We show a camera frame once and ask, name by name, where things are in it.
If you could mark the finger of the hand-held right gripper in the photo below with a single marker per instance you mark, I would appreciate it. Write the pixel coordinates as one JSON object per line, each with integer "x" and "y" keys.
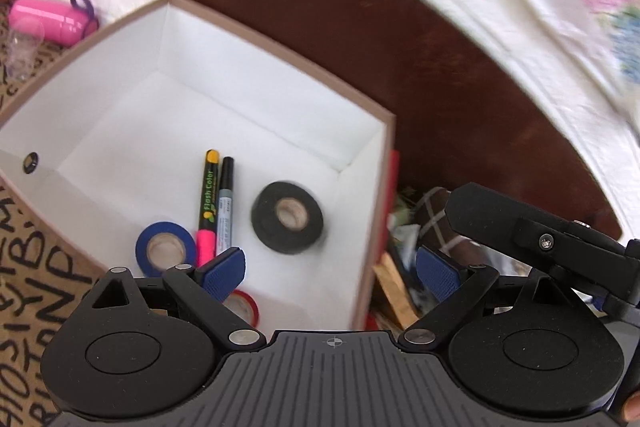
{"x": 500, "y": 212}
{"x": 632, "y": 267}

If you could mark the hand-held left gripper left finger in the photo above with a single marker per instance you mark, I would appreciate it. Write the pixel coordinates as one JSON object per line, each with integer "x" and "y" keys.
{"x": 225, "y": 270}

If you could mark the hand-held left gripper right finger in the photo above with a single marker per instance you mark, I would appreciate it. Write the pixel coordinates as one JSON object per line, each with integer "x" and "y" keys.
{"x": 439, "y": 274}

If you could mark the small red tape roll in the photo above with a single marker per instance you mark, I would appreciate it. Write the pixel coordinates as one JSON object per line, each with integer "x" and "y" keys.
{"x": 252, "y": 307}

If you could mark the blue marker with black cap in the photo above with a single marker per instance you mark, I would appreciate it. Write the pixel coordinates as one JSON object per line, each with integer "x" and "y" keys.
{"x": 225, "y": 212}

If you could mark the black tape roll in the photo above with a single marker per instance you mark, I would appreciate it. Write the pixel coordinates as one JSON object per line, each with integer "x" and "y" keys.
{"x": 262, "y": 217}

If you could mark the blue tape roll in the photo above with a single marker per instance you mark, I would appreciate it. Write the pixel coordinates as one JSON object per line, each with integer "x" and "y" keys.
{"x": 145, "y": 252}

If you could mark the pinkish brown cardboard box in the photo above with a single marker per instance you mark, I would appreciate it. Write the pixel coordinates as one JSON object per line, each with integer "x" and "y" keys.
{"x": 150, "y": 107}

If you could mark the person's right hand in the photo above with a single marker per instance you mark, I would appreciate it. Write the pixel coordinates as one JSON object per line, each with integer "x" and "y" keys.
{"x": 633, "y": 408}

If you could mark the small brown box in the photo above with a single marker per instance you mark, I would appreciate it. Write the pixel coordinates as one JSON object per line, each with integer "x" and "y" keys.
{"x": 395, "y": 292}

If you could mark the brown striped pouch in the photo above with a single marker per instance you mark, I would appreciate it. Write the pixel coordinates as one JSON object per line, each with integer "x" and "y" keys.
{"x": 435, "y": 217}

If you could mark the flat red box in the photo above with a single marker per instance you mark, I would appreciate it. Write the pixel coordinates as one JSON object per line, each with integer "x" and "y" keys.
{"x": 394, "y": 177}

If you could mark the dark wooden headboard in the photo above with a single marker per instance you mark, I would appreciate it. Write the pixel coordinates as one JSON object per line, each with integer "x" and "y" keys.
{"x": 400, "y": 57}

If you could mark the clear plastic cup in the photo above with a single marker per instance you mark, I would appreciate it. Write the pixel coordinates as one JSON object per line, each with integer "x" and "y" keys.
{"x": 20, "y": 57}

